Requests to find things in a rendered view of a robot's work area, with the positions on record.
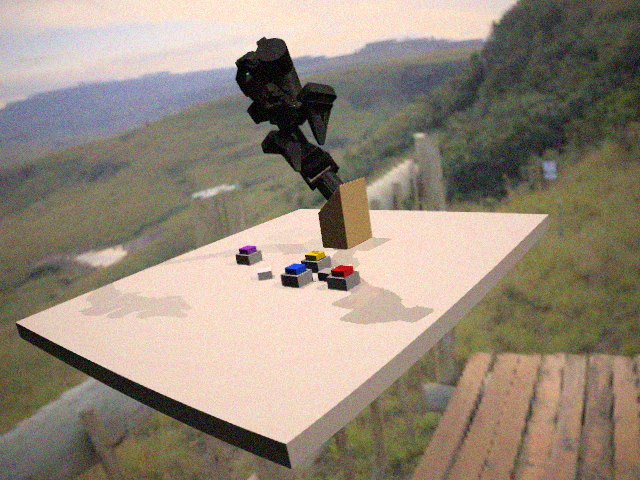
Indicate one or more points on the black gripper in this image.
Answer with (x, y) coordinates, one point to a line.
(312, 103)

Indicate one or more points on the red button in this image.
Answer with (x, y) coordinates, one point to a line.
(343, 278)

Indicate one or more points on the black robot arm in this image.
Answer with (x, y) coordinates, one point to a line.
(268, 67)

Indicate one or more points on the purple button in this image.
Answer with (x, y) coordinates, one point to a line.
(248, 255)

